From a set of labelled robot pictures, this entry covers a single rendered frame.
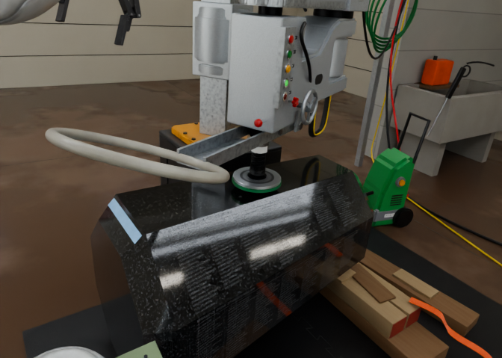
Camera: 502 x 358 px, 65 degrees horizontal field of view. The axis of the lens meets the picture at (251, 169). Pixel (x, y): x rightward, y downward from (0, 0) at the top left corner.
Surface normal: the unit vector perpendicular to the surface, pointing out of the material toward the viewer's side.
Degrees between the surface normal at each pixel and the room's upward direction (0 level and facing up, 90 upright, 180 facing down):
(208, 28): 90
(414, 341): 0
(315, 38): 40
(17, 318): 0
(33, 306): 0
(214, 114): 90
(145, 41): 90
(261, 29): 90
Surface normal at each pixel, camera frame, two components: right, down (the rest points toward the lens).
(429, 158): -0.85, 0.16
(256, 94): -0.52, 0.32
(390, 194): 0.32, 0.40
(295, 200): 0.47, -0.40
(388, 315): 0.07, -0.91
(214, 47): -0.20, 0.39
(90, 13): 0.53, 0.37
